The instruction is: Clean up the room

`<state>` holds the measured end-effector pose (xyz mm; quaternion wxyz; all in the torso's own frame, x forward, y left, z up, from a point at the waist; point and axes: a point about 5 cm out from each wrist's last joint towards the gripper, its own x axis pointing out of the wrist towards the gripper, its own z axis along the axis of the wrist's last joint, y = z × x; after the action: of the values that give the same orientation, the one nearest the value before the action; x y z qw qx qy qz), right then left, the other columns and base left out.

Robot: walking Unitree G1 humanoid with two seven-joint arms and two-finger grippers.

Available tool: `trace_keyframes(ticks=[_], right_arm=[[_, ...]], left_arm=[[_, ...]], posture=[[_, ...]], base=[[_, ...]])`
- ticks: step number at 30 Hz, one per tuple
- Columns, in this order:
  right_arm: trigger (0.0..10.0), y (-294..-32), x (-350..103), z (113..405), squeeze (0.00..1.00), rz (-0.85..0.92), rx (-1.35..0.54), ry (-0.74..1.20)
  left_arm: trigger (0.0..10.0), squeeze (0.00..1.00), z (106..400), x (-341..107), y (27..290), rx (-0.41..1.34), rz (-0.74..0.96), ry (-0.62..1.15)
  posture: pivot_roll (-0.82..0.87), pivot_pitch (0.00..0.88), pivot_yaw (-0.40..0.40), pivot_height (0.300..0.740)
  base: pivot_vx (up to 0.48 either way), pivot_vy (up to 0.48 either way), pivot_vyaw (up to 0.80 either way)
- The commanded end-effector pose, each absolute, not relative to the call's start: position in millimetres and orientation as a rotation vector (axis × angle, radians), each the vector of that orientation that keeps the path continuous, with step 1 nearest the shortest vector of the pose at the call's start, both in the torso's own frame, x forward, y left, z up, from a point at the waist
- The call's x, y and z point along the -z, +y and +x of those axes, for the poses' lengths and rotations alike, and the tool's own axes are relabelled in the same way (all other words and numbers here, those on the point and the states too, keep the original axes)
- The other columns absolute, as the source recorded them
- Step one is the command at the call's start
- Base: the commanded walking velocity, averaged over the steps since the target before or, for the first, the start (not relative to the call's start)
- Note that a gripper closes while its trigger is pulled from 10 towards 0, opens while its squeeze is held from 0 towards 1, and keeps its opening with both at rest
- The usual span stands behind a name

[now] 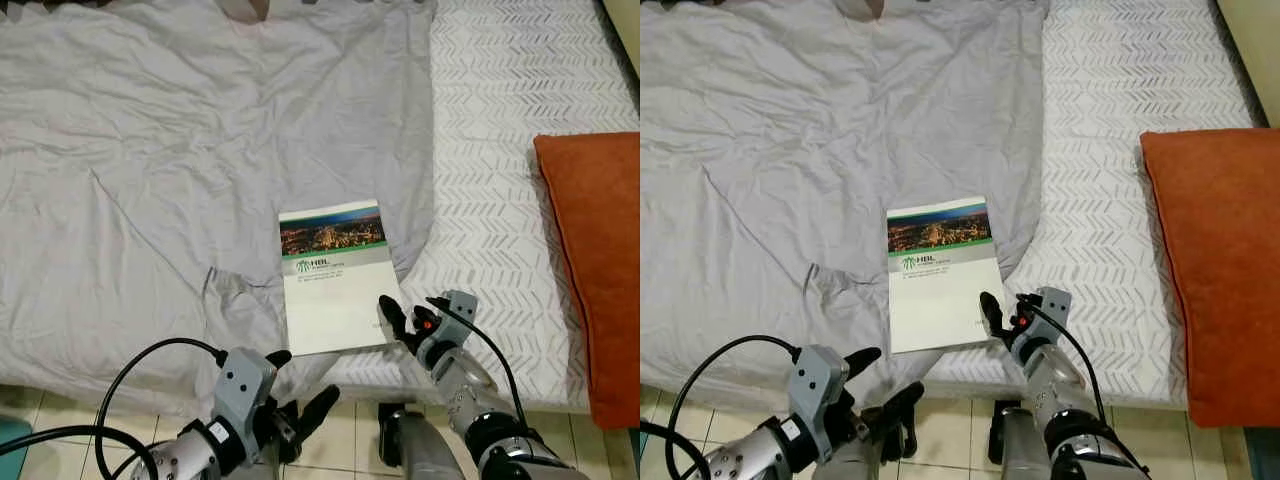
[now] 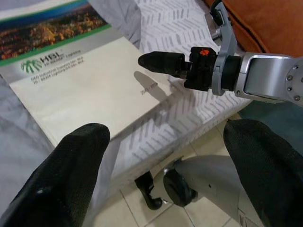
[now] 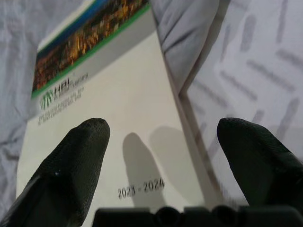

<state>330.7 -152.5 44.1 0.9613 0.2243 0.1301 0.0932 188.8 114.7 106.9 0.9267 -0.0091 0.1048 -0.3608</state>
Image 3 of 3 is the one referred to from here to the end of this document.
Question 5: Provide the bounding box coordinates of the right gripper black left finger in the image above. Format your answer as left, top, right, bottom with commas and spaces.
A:
0, 117, 111, 227

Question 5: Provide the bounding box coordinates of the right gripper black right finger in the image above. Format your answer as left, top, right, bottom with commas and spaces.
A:
216, 117, 303, 227

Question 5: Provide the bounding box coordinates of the white booklet with photo cover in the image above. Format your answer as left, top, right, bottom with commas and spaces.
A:
15, 0, 249, 209

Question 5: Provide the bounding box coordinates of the grey duvet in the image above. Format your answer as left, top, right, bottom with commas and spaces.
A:
0, 0, 228, 213

